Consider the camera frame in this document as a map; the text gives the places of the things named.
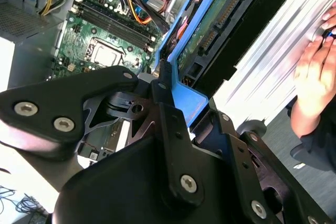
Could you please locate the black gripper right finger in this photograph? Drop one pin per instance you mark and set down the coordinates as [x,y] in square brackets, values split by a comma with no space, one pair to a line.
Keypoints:
[241,161]

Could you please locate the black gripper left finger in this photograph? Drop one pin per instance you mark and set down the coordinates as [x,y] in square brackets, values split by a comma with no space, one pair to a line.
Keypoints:
[52,103]

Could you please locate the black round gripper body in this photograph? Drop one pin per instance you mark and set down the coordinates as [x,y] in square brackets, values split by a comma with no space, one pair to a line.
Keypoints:
[118,195]

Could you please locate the hard disk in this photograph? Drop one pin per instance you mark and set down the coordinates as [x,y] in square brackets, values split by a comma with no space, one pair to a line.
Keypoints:
[189,98]

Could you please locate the round black blue-ringed tool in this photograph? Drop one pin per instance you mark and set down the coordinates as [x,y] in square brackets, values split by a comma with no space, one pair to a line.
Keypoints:
[329,35]

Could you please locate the person's hand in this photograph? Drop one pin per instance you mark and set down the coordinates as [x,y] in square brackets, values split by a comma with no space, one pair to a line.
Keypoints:
[315,77]

